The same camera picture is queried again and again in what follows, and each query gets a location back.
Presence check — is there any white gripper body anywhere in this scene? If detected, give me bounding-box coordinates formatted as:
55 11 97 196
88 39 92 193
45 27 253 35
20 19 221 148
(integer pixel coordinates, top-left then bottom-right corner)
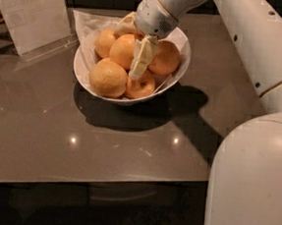
135 0 179 39

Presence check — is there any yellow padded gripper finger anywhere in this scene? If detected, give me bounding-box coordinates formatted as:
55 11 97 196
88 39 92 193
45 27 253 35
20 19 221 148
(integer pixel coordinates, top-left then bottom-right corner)
114 18 144 39
129 35 159 81

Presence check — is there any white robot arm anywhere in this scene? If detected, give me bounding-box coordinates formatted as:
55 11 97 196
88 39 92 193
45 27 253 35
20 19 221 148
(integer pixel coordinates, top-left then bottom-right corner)
117 0 282 225

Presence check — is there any orange at bowl back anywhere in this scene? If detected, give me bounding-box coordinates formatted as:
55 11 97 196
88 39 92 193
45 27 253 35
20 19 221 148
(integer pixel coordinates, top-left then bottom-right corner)
121 11 137 24

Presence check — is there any white ceramic bowl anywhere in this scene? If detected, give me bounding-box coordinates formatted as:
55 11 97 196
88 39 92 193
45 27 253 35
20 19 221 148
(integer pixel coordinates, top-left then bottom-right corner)
73 28 192 106

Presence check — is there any white paper bowl liner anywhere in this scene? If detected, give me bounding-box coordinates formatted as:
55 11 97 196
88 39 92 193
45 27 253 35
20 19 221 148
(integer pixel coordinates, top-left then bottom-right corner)
73 10 120 70

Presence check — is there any small orange front centre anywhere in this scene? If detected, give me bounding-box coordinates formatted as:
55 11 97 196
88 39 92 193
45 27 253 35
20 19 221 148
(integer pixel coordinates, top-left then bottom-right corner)
125 70 155 99

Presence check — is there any large orange front left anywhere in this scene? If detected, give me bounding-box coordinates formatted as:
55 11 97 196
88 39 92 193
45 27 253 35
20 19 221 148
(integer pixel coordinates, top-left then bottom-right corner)
88 58 128 98

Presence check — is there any clear acrylic sign holder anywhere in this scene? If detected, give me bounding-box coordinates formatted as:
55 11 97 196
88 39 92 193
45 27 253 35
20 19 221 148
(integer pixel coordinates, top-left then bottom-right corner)
0 0 77 61

